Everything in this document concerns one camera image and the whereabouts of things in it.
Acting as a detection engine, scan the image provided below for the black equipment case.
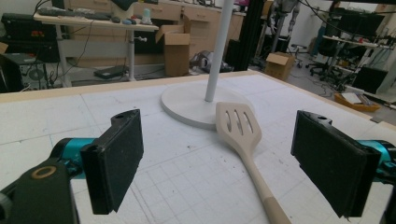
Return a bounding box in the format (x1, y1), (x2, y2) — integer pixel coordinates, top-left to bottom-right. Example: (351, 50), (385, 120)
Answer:
(0, 12), (60, 63)

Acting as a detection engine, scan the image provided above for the black keyboard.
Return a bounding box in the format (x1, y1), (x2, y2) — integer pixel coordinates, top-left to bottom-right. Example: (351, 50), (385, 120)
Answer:
(36, 7), (111, 21)

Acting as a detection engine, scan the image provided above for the white grid mat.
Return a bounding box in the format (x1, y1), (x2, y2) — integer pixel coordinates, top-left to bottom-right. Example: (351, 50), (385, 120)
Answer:
(0, 73), (396, 224)

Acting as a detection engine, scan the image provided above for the tall open cardboard box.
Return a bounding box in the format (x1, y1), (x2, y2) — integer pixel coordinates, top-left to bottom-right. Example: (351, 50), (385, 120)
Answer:
(154, 13), (191, 77)

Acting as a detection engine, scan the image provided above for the beige slotted spatula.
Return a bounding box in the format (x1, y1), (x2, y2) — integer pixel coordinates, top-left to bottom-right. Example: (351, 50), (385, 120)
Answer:
(215, 101), (292, 224)

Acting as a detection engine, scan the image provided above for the black metal frame post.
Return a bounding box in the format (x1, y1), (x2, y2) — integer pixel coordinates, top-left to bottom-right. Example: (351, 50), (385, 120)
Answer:
(233, 0), (269, 72)

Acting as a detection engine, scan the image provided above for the white utensil rack stand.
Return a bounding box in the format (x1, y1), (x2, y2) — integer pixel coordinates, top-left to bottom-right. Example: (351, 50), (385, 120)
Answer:
(160, 0), (255, 131)

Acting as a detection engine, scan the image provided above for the small cardboard box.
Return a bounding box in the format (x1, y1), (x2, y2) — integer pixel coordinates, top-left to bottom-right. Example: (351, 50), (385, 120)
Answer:
(264, 51), (296, 82)

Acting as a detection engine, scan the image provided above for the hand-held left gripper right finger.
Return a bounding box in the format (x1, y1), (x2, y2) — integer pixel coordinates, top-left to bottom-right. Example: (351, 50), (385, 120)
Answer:
(290, 109), (396, 218)

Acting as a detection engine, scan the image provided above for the orange tray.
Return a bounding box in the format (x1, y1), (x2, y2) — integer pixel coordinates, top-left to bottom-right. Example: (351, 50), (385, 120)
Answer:
(334, 91), (381, 113)

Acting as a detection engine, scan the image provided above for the black computer tower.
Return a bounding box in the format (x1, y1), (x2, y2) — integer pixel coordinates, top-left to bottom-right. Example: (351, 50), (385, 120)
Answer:
(0, 52), (50, 93)

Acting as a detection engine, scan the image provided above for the wooden cabinet row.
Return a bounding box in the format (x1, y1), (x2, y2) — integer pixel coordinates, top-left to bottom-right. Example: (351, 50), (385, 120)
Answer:
(64, 0), (247, 68)

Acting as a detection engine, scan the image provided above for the black office chair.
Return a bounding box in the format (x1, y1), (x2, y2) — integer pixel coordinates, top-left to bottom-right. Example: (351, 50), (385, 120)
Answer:
(306, 26), (340, 77)

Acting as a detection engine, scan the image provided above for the flat black laptop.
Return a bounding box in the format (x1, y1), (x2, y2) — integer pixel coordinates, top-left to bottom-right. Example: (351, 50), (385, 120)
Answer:
(93, 64), (129, 79)

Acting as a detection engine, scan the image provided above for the grey vacuum cleaner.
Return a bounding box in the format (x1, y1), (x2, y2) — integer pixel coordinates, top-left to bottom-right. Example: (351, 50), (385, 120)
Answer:
(190, 50), (234, 74)

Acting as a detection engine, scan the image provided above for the white-legged wooden desk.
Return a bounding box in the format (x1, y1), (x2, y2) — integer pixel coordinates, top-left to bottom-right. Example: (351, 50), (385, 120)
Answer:
(33, 12), (160, 88)

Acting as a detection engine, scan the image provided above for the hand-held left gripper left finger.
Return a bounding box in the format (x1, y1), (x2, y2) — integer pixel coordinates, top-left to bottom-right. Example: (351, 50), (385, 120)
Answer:
(49, 108), (145, 216)

